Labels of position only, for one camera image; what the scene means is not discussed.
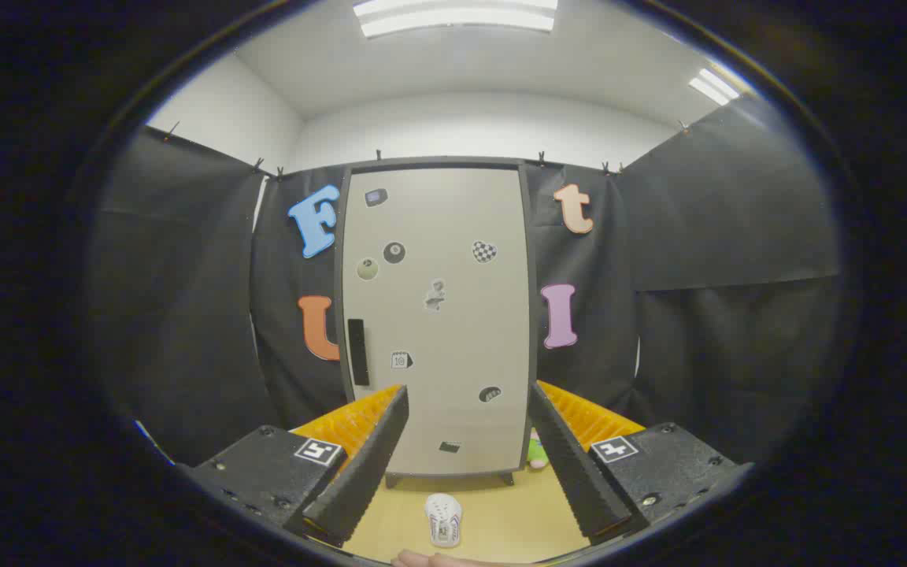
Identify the black backdrop cloth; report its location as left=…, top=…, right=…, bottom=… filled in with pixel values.
left=87, top=93, right=844, bottom=467

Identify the long ceiling light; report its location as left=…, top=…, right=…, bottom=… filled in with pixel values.
left=353, top=0, right=559, bottom=39

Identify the white shoe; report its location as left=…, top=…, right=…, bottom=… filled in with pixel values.
left=424, top=493, right=463, bottom=549

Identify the small ceiling light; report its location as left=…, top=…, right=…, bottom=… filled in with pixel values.
left=688, top=68, right=740, bottom=106

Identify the black door handle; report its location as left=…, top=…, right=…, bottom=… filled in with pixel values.
left=347, top=318, right=370, bottom=387

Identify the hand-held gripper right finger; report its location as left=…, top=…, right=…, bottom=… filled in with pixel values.
left=528, top=380, right=755, bottom=546

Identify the dark grey shoe cabinet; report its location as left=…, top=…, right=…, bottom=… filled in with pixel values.
left=333, top=157, right=539, bottom=487

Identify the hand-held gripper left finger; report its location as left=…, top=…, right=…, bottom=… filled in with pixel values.
left=178, top=384, right=410, bottom=550

